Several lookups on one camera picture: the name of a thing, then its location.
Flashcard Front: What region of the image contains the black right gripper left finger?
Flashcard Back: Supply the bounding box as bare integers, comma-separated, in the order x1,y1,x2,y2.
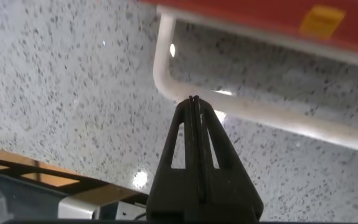
146,95,204,222

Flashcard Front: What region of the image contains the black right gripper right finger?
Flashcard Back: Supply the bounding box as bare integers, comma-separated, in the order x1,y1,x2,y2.
194,95,264,222

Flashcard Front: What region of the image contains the red drawer with white handle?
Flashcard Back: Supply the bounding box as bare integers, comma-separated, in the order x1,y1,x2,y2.
139,0,358,152

